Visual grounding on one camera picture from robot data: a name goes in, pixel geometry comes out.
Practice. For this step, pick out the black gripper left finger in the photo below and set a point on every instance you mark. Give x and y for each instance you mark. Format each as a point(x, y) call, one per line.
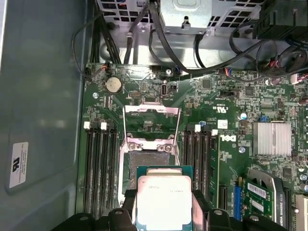
point(118, 216)

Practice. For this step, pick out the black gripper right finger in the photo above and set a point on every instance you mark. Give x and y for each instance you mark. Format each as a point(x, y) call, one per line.
point(216, 219)

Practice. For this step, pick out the silver CPU green board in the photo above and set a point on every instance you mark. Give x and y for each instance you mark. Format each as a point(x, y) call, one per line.
point(163, 204)

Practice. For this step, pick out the metal socket cover frame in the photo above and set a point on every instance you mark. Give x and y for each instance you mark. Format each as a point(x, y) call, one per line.
point(166, 108)

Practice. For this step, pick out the CPU socket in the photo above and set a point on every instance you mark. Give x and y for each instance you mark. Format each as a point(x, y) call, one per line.
point(144, 157)

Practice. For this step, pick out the black expansion slot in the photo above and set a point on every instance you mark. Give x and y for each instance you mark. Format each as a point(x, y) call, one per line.
point(223, 197)

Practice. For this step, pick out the blue expansion slot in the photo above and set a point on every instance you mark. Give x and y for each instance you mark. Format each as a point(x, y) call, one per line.
point(238, 199)

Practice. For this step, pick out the RAM slot black clips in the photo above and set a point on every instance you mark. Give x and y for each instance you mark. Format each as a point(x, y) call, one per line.
point(188, 163)
point(205, 163)
point(96, 168)
point(113, 168)

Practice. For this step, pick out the black graphics card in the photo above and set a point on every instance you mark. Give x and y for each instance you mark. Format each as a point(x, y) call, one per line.
point(262, 199)

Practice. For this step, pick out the RAM slot white clips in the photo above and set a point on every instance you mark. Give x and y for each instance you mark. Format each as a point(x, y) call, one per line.
point(196, 163)
point(88, 168)
point(105, 168)
point(213, 142)

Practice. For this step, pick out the silver finned heatsink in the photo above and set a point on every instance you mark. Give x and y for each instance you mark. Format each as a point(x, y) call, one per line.
point(272, 138)

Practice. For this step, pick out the silver round capacitor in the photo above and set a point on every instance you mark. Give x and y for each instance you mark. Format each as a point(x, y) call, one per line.
point(242, 116)

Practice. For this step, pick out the white certification sticker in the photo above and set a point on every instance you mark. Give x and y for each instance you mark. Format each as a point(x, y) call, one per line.
point(18, 166)

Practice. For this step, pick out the green motherboard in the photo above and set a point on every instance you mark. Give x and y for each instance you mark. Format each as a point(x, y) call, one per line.
point(211, 101)

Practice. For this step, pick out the round coin battery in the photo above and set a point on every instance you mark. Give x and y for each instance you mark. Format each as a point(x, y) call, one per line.
point(113, 84)

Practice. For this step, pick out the internal USB port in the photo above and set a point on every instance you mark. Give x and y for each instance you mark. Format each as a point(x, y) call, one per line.
point(164, 90)

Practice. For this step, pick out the black open PC case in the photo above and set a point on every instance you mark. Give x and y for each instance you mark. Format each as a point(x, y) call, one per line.
point(43, 96)

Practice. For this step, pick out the silver metal drive cage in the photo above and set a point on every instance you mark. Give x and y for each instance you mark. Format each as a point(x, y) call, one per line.
point(185, 14)

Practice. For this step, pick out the black plastic housing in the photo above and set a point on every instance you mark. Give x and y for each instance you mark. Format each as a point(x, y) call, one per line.
point(281, 16)

